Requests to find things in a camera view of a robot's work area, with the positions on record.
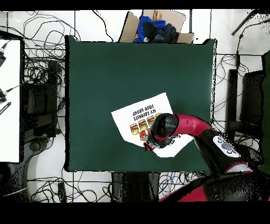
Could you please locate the white printed t-shirt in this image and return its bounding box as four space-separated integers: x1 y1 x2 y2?
111 92 195 158

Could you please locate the dark green table cloth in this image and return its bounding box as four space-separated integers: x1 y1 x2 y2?
64 34 217 173

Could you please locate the black power strip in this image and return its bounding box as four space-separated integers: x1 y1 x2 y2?
57 181 68 203

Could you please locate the dark navy garment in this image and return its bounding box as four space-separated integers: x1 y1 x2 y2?
142 21 180 43

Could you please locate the black metal stand base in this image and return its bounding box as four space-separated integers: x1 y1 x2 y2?
21 60 62 138
225 68 265 144

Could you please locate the brown cardboard box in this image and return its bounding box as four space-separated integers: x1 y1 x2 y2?
118 9 195 44

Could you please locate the blue garment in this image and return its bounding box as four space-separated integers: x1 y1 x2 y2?
134 15 167 43

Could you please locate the white side table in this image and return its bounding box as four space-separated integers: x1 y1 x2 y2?
0 39 22 163

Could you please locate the black label strip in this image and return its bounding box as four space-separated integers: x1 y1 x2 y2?
0 101 12 116

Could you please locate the dark metal rod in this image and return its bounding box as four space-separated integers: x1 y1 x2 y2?
230 9 257 36

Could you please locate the black cable tangle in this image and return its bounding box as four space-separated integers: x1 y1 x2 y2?
0 10 82 85
210 53 250 146
158 171 206 194
27 166 119 202

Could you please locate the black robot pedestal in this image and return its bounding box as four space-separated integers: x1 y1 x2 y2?
110 172 161 202

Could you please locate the grey pedestal leg with caster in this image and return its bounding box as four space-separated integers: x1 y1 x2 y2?
21 137 51 170
240 144 264 169

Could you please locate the black cable with adapter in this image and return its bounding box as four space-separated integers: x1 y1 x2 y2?
235 18 270 71

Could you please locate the single black cable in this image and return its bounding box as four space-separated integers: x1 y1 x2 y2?
92 10 114 42

